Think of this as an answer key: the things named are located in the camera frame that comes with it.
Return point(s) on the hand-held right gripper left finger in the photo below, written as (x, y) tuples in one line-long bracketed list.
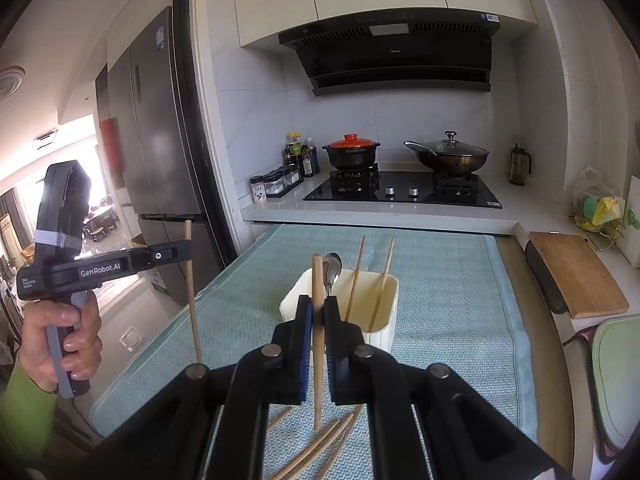
[(305, 355)]

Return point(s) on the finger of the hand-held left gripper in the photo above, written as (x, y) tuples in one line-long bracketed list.
[(162, 256)]

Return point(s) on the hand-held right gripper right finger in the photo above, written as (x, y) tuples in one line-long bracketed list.
[(334, 355)]

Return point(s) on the long wooden chopstick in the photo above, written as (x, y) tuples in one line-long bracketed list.
[(318, 280), (384, 280), (192, 300), (356, 275)]

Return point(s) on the cream ribbed utensil holder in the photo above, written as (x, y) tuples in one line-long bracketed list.
[(385, 320)]

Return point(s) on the metal spoon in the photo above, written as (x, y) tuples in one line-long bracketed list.
[(332, 267)]

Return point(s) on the pile of wooden chopsticks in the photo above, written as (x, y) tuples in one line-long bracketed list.
[(306, 452)]

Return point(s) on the person's left forearm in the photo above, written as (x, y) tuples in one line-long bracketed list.
[(25, 420)]

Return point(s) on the person's left hand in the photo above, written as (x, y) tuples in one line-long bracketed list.
[(35, 340)]

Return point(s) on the dining furniture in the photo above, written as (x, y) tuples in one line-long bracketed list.
[(100, 222)]

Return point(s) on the ceiling air vent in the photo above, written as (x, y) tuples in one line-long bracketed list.
[(46, 138)]

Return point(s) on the white square floor item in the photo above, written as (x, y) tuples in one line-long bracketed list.
[(131, 340)]

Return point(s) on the black lid spice jar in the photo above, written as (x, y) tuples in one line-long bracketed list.
[(257, 190)]

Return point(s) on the grey refrigerator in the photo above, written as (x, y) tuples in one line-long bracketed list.
[(155, 135)]

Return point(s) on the light blue table cloth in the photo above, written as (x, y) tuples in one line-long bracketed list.
[(450, 320)]

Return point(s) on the round ceiling light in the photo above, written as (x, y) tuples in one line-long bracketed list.
[(10, 82)]

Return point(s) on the seasoning jars and bottles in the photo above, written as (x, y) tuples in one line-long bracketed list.
[(282, 180)]

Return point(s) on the yellow cap sauce bottle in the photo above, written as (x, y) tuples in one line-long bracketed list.
[(293, 152)]

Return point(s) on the dark sauce bottle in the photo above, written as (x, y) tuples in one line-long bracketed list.
[(310, 162)]

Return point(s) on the black gas stove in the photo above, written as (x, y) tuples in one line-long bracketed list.
[(400, 192)]

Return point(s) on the black clay pot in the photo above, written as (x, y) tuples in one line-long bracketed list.
[(350, 157)]

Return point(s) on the orange pot lid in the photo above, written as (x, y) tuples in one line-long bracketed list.
[(351, 141)]

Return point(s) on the dark wok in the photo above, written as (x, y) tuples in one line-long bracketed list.
[(452, 162)]

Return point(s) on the glass wok lid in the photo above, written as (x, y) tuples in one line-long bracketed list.
[(450, 146)]

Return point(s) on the wooden cutting board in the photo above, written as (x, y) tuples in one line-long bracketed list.
[(575, 275)]

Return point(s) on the glass press pitcher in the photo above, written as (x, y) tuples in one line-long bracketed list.
[(519, 165)]

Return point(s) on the light green cutting board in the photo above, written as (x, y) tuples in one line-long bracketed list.
[(617, 385)]

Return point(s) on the plastic bag with sponges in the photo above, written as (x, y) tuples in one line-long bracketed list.
[(600, 205)]

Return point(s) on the black range hood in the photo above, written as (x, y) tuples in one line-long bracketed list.
[(395, 55)]

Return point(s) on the red wall box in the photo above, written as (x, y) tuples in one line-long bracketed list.
[(112, 145)]

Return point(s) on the black door frame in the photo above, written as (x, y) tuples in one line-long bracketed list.
[(205, 110)]

